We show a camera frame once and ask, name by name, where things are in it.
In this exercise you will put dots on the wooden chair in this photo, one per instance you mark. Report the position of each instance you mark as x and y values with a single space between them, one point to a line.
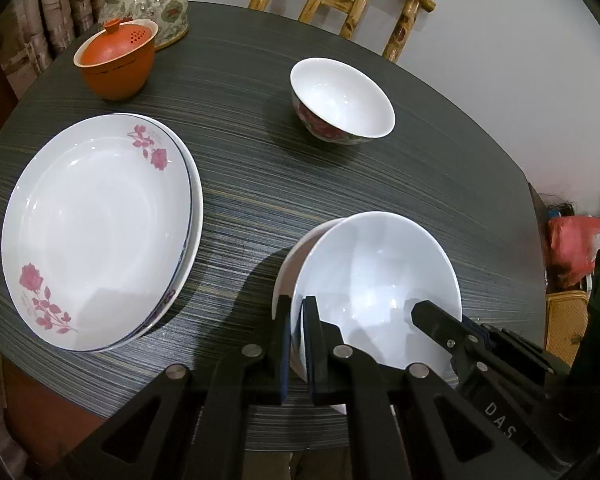
340 0

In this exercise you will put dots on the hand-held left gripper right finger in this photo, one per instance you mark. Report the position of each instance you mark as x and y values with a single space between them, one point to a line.
310 360

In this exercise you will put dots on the pale bamboo chair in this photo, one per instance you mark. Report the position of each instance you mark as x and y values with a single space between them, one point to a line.
45 20

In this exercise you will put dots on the small white plate pink flower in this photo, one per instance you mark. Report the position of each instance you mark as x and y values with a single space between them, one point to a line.
285 280

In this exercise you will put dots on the large white bowl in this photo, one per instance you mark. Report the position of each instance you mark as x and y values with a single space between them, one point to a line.
380 270

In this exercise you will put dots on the white plate with red roses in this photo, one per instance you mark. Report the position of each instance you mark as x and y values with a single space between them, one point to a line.
95 230

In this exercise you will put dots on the orange cup lid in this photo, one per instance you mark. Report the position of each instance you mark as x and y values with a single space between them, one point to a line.
115 42

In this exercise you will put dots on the medium bowl red floral outside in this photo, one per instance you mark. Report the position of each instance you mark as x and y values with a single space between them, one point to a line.
340 92

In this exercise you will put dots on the orange ceramic cup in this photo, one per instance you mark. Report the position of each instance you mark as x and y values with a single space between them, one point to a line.
115 77

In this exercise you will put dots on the red plastic bag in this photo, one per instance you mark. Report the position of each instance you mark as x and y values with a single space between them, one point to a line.
572 250

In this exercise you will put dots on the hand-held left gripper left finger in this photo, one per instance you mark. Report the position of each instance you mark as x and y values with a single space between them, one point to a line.
284 360

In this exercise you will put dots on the floral ceramic teapot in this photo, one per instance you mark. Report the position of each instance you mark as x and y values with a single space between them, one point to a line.
155 5

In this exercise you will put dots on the large white plate pink blossoms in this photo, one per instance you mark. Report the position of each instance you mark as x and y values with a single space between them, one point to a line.
196 220

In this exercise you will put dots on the wicker basket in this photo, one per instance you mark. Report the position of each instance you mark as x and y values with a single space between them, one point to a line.
565 325

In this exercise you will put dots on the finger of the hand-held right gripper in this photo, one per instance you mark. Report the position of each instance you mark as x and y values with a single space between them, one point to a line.
517 347
440 325

